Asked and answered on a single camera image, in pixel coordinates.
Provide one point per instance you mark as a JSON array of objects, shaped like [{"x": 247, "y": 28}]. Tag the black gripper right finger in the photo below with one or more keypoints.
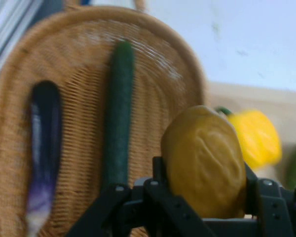
[{"x": 269, "y": 200}]

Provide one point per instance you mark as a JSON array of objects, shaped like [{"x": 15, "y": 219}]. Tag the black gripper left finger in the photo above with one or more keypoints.
[{"x": 138, "y": 209}]

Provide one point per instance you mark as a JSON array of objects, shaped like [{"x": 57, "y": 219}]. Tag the brown potato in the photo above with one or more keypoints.
[{"x": 204, "y": 163}]

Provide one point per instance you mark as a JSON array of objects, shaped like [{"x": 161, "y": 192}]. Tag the yellow bell pepper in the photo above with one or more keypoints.
[{"x": 257, "y": 138}]

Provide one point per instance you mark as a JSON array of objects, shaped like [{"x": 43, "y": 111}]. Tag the dark green cucumber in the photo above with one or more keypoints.
[{"x": 119, "y": 116}]

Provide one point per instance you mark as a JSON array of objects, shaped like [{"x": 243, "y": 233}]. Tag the purple eggplant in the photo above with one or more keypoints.
[{"x": 44, "y": 148}]

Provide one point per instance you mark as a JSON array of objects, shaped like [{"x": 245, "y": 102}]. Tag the oval wicker basket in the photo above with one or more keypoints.
[{"x": 84, "y": 98}]

